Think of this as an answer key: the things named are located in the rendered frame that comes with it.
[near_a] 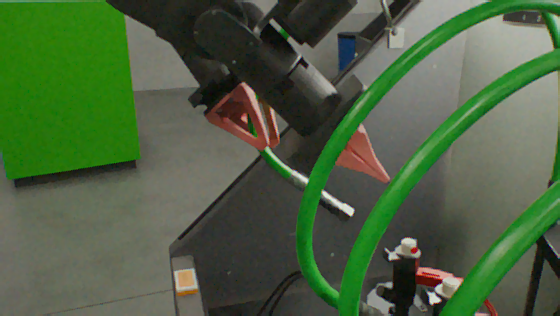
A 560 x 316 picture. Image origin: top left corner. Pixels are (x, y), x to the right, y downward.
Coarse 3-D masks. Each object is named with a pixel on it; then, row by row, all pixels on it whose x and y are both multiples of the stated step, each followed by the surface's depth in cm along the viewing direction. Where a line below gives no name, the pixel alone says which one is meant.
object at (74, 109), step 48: (0, 0) 325; (48, 0) 325; (96, 0) 325; (0, 48) 306; (48, 48) 320; (96, 48) 334; (0, 96) 315; (48, 96) 329; (96, 96) 344; (0, 144) 324; (48, 144) 338; (96, 144) 354
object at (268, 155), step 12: (540, 12) 50; (552, 24) 50; (288, 36) 53; (552, 36) 51; (252, 132) 57; (264, 156) 58; (276, 156) 59; (276, 168) 59; (288, 168) 59; (552, 168) 56; (552, 180) 56
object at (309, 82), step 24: (312, 72) 43; (264, 96) 44; (288, 96) 43; (312, 96) 43; (336, 96) 44; (360, 96) 42; (288, 120) 45; (312, 120) 44; (336, 120) 44; (288, 144) 48
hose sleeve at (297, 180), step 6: (294, 174) 59; (300, 174) 60; (288, 180) 59; (294, 180) 59; (300, 180) 59; (306, 180) 59; (294, 186) 59; (300, 186) 59; (324, 192) 60; (324, 198) 59; (330, 198) 60; (324, 204) 60; (330, 204) 60; (336, 204) 60; (330, 210) 60; (336, 210) 60
